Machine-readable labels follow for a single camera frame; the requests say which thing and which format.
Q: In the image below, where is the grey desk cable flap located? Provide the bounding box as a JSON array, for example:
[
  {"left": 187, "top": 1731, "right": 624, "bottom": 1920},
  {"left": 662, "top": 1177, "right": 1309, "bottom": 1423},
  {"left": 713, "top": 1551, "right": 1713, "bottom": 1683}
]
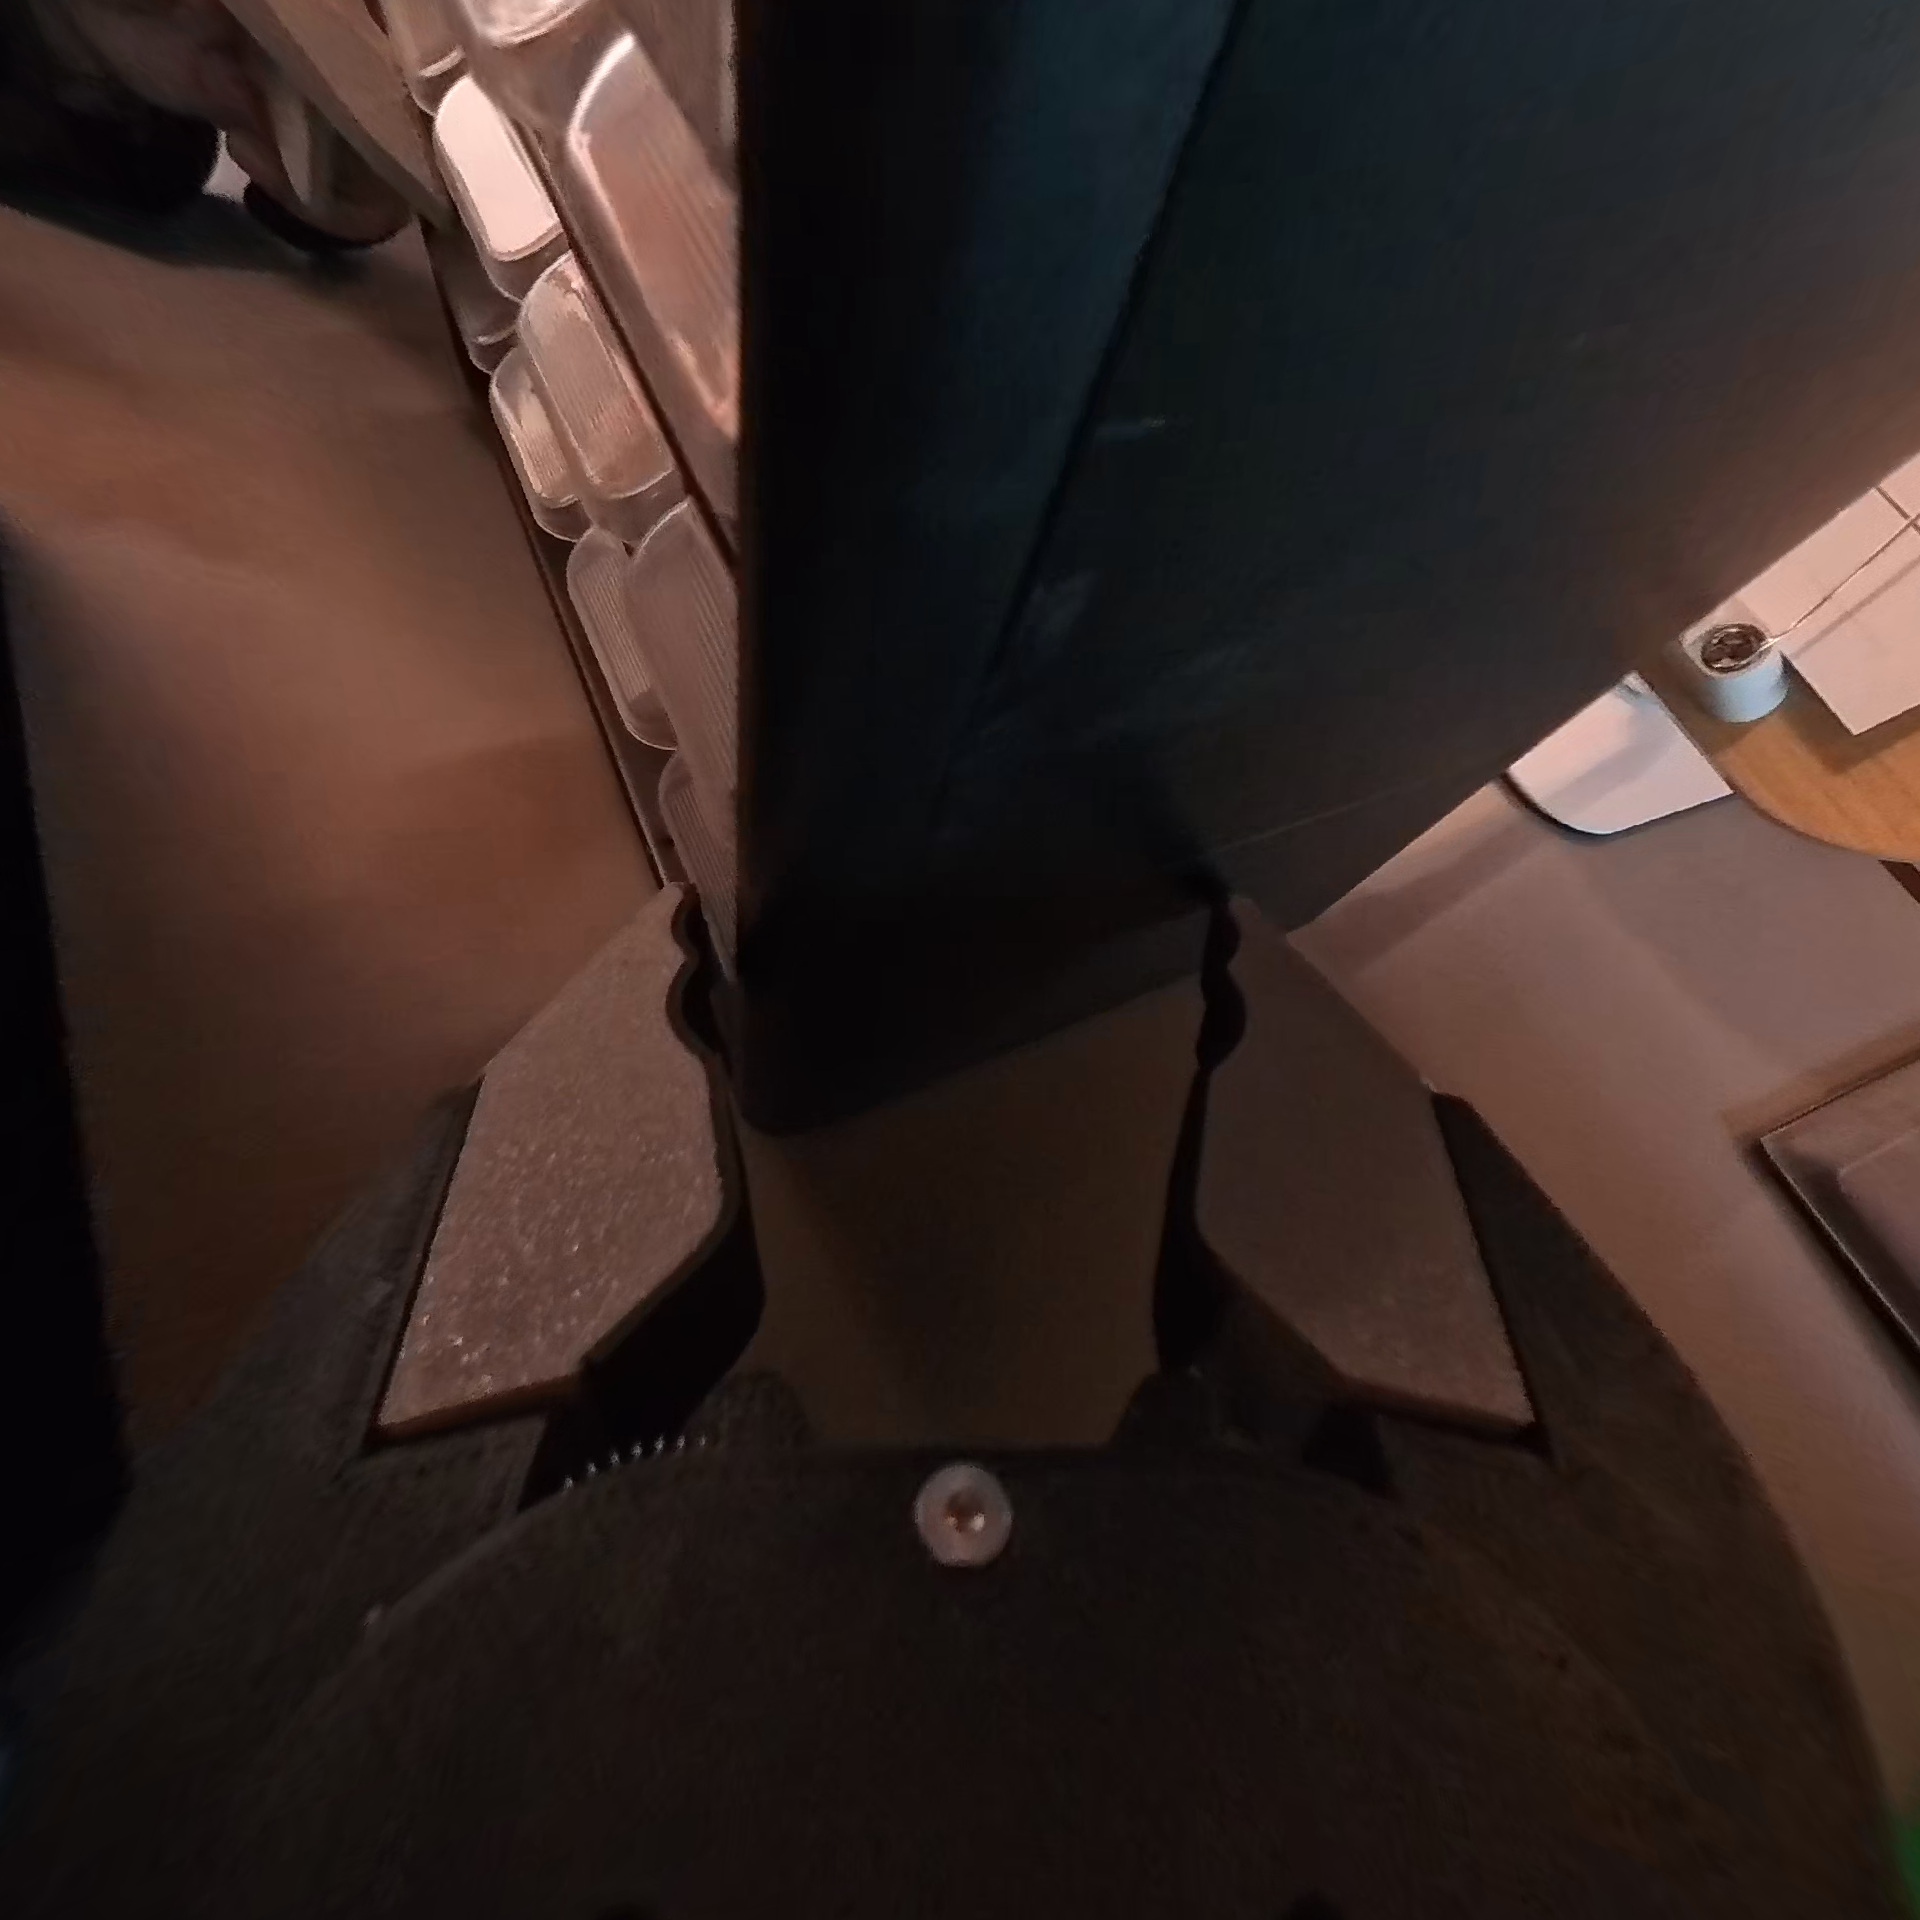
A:
[{"left": 1755, "top": 1057, "right": 1920, "bottom": 1322}]

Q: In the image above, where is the person's left hand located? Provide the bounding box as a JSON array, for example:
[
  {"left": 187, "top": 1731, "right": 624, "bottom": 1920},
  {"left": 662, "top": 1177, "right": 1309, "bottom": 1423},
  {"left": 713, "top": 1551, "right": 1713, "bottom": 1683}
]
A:
[{"left": 305, "top": 0, "right": 442, "bottom": 242}]

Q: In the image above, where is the white screw standoff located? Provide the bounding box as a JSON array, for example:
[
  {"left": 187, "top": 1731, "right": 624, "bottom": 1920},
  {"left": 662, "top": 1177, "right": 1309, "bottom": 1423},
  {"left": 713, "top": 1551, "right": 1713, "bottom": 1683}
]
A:
[{"left": 1671, "top": 620, "right": 1789, "bottom": 725}]

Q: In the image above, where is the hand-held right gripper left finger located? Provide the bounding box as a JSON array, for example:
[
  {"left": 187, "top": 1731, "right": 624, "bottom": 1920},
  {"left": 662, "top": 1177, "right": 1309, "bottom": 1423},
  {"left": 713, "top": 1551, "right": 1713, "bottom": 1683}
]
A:
[{"left": 371, "top": 884, "right": 769, "bottom": 1444}]

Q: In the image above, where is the set of clear cabinet drawers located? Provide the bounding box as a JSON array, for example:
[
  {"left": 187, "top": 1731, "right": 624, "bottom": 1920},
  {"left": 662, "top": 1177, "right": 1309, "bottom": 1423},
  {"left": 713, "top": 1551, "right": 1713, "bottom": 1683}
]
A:
[{"left": 381, "top": 0, "right": 744, "bottom": 963}]

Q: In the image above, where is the white plastic plate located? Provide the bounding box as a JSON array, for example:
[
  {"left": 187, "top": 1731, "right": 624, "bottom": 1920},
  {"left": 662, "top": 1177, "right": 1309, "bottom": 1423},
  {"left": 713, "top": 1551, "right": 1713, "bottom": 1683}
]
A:
[{"left": 1503, "top": 673, "right": 1729, "bottom": 841}]

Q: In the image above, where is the wooden board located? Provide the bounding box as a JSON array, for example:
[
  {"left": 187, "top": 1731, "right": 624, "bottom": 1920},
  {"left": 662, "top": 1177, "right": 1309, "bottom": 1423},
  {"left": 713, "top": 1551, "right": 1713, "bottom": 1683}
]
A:
[{"left": 1709, "top": 451, "right": 1920, "bottom": 904}]

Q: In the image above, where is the black drawer cabinet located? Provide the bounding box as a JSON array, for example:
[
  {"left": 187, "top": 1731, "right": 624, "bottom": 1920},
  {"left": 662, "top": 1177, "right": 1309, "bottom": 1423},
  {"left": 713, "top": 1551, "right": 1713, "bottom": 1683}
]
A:
[{"left": 421, "top": 0, "right": 1920, "bottom": 1135}]

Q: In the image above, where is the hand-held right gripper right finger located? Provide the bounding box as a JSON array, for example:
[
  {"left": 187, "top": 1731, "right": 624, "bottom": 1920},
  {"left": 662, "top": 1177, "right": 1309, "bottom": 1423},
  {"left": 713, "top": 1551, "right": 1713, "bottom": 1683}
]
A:
[{"left": 1152, "top": 892, "right": 1542, "bottom": 1433}]

